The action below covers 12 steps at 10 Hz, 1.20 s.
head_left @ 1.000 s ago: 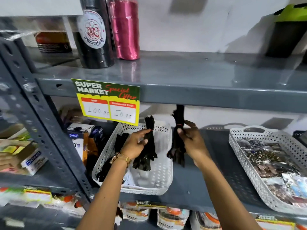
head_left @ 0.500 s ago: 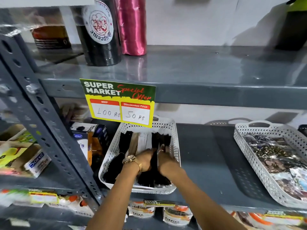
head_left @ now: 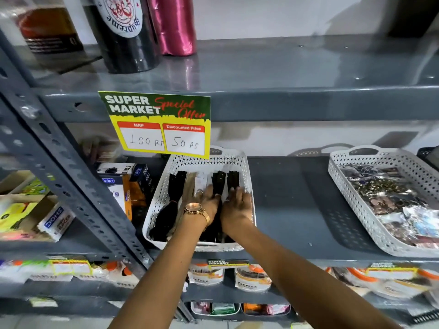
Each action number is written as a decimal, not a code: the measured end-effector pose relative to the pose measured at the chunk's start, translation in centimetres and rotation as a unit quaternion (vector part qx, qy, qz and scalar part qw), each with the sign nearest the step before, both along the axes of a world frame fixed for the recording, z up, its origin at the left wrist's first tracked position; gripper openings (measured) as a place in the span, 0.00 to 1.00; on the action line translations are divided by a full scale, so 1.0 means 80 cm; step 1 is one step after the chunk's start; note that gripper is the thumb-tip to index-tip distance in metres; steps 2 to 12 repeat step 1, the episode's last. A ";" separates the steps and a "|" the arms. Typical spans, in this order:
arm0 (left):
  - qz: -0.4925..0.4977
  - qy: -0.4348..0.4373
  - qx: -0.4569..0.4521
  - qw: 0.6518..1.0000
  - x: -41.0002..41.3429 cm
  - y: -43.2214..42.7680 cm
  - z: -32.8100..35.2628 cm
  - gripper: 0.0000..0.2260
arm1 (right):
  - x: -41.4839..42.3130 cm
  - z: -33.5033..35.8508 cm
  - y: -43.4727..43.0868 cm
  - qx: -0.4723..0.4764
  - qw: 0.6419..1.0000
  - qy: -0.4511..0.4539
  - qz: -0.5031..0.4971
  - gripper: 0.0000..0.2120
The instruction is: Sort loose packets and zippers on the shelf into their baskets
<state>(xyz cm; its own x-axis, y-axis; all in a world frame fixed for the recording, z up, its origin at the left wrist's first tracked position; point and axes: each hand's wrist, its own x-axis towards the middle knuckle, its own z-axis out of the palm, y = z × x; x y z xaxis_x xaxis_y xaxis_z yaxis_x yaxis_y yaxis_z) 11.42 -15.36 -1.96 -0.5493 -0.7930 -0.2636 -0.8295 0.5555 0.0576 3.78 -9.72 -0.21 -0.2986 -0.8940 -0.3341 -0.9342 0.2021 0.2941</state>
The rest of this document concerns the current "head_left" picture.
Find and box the black plastic basket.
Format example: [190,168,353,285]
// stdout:
[416,147,439,169]

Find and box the yellow packet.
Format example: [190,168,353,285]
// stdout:
[0,202,38,233]

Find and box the clear tray of sachets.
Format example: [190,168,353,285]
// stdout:
[243,303,292,316]
[190,301,241,316]

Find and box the green packet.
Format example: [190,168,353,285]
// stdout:
[21,178,51,196]

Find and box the person's right forearm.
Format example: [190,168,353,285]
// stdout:
[222,217,402,329]

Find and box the white eraser box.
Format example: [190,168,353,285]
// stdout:
[37,202,76,242]

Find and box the white orange hair packet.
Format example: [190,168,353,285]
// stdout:
[187,264,225,287]
[235,265,273,293]

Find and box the small yellow-edged price label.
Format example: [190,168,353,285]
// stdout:
[50,259,93,276]
[207,259,250,270]
[365,263,420,280]

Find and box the open cardboard box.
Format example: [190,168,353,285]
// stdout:
[0,170,60,242]

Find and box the green yellow price sign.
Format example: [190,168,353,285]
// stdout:
[98,91,211,159]

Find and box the tan hair extension packet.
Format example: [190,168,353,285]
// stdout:
[168,172,198,237]

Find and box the white hair accessory packet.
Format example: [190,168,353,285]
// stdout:
[195,172,214,197]

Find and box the gold wristwatch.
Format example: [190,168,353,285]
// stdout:
[183,202,210,227]

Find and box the person's right hand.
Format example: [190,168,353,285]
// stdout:
[219,186,254,234]

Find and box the pink metallic bottle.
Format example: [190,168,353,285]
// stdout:
[147,0,197,57]

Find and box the black hair extension packet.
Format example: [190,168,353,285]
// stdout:
[148,171,187,242]
[223,170,241,244]
[199,170,228,244]

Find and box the person's left forearm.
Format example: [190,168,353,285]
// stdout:
[107,213,210,329]

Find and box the grey metal shelf rack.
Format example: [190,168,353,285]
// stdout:
[0,27,439,329]

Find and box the row of white orange packets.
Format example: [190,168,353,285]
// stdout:
[325,266,439,300]

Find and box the blue and white box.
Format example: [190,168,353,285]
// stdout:
[101,175,133,220]

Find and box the black cardboard box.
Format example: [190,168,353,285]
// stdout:
[97,162,152,204]

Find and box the black bottle with white label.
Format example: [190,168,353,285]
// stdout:
[82,0,162,74]

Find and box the row of white stationery packets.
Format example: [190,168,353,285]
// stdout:
[0,260,139,289]

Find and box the white perforated plastic basket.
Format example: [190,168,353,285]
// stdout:
[328,145,439,258]
[142,146,257,253]

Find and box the person's left hand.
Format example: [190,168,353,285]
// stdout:
[187,186,221,224]

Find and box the pile of jewellery packets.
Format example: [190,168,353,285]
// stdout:
[340,164,439,250]

